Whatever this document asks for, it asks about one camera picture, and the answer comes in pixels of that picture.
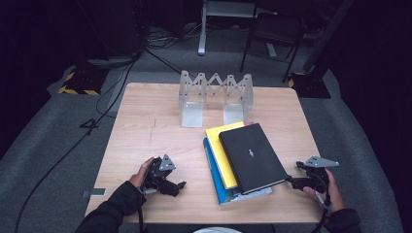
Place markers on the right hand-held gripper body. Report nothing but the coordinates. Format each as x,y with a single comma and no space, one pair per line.
317,179

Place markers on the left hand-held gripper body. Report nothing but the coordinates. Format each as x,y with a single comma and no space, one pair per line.
158,178

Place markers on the thick blue book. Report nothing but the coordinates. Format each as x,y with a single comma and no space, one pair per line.
215,184

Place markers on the black hardcover book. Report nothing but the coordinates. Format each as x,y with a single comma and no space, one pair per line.
252,158

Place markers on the yellow book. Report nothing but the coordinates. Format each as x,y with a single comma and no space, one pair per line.
220,155

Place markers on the clear expandable book rack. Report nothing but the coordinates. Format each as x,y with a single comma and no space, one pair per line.
191,113

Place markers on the person's left hand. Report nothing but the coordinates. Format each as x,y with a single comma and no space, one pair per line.
138,176

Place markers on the person's right hand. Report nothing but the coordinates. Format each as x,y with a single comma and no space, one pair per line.
333,197

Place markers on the white rounded object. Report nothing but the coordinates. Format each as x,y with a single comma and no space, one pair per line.
217,230

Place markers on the black yellow striped stand base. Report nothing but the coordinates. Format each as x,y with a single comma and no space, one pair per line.
82,82

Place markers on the black chair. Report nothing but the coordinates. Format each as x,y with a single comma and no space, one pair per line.
275,35

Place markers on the black equipment cabinet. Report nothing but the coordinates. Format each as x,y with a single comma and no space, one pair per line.
113,29

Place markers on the grey table bracket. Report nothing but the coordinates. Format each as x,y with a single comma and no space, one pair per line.
95,192

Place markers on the grey flat base plate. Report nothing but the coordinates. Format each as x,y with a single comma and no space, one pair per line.
110,61

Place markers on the grey slanted metal post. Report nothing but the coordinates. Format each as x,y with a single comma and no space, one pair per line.
327,35

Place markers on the white desk frame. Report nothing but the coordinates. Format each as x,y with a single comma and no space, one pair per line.
202,32

